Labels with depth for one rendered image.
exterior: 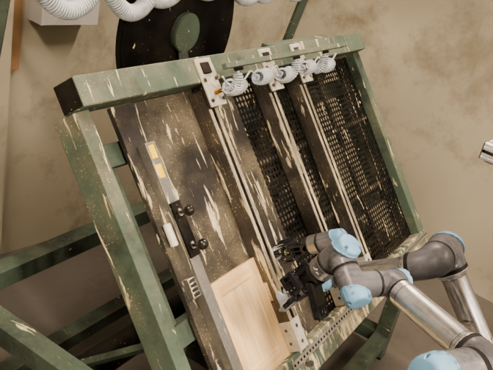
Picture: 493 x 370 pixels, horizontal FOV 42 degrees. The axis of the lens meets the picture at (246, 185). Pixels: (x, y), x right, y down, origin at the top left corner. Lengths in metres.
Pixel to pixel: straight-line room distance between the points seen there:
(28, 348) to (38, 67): 2.03
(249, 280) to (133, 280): 0.58
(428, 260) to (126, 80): 1.13
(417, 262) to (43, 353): 1.39
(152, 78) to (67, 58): 2.03
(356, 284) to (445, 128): 3.59
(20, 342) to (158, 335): 0.72
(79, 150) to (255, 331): 0.95
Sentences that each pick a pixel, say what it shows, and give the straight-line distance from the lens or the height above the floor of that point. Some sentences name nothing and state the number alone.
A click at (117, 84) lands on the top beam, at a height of 1.84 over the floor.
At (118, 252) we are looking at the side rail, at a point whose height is 1.39.
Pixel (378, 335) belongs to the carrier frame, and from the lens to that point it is 4.19.
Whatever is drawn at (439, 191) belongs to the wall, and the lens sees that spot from 5.36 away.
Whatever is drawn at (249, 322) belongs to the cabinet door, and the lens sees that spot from 2.45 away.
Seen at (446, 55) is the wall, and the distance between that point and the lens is 5.20.
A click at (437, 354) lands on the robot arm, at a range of 1.50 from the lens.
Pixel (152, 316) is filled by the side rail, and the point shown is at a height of 1.24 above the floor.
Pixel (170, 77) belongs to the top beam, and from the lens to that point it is 2.33.
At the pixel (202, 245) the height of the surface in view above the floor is 1.42.
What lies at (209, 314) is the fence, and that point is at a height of 1.15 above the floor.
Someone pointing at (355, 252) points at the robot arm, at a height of 1.66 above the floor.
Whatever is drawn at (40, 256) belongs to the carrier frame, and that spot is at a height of 0.79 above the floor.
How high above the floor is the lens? 2.48
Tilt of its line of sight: 24 degrees down
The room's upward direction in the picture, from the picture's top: 13 degrees clockwise
